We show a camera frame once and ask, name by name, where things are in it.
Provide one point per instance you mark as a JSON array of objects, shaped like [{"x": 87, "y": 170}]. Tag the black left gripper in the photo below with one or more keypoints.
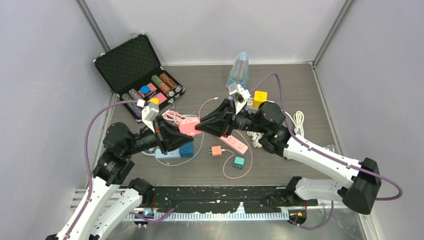
[{"x": 168, "y": 134}]

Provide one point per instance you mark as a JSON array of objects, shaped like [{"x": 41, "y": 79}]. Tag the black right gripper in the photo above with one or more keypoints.
[{"x": 220, "y": 127}]

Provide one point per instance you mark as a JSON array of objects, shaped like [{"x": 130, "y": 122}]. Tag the pink cube socket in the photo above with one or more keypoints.
[{"x": 187, "y": 126}]

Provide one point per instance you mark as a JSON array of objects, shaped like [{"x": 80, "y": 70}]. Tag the dark blue cube socket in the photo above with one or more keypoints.
[{"x": 187, "y": 150}]

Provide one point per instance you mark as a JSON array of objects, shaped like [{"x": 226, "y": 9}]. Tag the yellow cube socket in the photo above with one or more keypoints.
[{"x": 258, "y": 98}]

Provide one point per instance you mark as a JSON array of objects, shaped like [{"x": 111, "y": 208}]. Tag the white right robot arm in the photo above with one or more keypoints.
[{"x": 352, "y": 182}]

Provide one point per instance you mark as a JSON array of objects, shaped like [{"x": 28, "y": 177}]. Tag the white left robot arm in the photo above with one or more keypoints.
[{"x": 91, "y": 220}]

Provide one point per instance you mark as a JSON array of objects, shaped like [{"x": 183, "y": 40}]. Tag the orange pink charger plug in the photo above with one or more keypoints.
[{"x": 216, "y": 150}]

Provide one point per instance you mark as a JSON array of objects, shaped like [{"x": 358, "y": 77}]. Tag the teal charger plug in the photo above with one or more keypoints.
[{"x": 239, "y": 162}]

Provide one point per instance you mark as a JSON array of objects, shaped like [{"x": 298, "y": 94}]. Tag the light blue power strip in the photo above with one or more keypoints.
[{"x": 169, "y": 155}]

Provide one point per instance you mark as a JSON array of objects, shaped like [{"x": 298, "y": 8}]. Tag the pink power strip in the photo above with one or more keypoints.
[{"x": 235, "y": 144}]

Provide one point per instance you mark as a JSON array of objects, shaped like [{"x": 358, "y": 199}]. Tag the blue wrapped metronome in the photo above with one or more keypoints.
[{"x": 240, "y": 71}]

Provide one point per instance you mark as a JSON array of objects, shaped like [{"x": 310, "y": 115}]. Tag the black chip case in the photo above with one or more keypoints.
[{"x": 133, "y": 71}]

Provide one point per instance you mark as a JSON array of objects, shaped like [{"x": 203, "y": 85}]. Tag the glittery small cylinder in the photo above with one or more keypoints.
[{"x": 331, "y": 148}]

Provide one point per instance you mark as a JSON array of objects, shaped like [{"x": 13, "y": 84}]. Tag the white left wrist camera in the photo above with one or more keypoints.
[{"x": 149, "y": 111}]

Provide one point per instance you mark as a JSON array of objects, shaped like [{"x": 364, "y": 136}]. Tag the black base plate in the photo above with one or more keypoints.
[{"x": 221, "y": 199}]

